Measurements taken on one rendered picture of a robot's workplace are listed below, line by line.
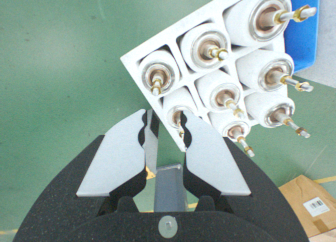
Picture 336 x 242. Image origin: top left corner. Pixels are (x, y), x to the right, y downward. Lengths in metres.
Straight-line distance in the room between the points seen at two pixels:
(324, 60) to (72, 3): 0.83
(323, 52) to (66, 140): 1.15
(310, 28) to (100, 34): 0.67
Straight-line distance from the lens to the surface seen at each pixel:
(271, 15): 0.33
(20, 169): 1.36
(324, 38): 0.64
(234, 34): 0.36
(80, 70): 0.66
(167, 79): 0.30
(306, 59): 0.65
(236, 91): 0.35
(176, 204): 0.76
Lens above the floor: 0.55
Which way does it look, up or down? 59 degrees down
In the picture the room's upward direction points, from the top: 179 degrees clockwise
